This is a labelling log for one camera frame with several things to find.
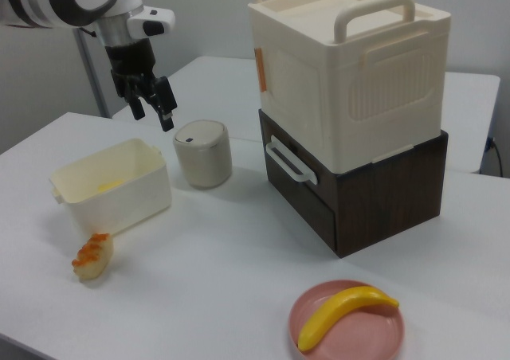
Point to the yellow toy banana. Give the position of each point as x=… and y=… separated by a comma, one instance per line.
x=338, y=308

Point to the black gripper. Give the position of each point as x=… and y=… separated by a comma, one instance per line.
x=129, y=61

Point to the dark wood drawer cabinet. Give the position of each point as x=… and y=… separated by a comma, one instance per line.
x=382, y=208

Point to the cream open plastic box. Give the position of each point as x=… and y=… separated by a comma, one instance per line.
x=119, y=200

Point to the beige small trash can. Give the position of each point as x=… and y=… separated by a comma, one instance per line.
x=203, y=157

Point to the pink plate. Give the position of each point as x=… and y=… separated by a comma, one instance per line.
x=358, y=332

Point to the toy salmon roe sushi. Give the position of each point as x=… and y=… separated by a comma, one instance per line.
x=93, y=258

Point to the orange tape strip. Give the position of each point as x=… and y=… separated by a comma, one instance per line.
x=261, y=69

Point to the yellow cube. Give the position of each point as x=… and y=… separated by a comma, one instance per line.
x=111, y=185

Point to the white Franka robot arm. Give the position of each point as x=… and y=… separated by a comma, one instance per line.
x=40, y=1

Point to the grey table leg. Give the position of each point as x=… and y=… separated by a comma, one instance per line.
x=93, y=85

